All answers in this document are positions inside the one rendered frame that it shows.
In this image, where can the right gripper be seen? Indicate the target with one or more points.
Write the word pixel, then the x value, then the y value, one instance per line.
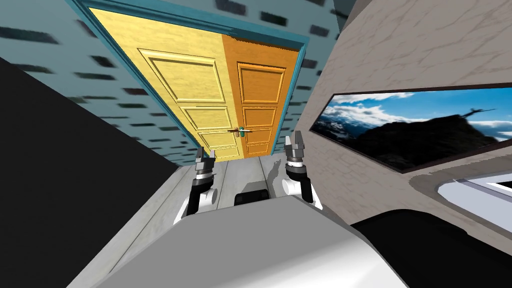
pixel 294 152

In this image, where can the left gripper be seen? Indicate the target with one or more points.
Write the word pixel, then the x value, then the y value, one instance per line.
pixel 204 164

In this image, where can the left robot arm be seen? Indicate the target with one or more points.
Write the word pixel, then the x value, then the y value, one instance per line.
pixel 198 192

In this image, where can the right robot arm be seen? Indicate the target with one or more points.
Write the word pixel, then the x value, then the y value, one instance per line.
pixel 298 182

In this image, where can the yellow panelled door leaf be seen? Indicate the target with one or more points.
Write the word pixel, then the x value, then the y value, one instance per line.
pixel 192 88

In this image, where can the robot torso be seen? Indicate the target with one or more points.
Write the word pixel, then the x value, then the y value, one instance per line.
pixel 256 240

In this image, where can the framed mountain landscape picture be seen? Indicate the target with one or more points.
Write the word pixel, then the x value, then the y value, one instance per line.
pixel 408 128

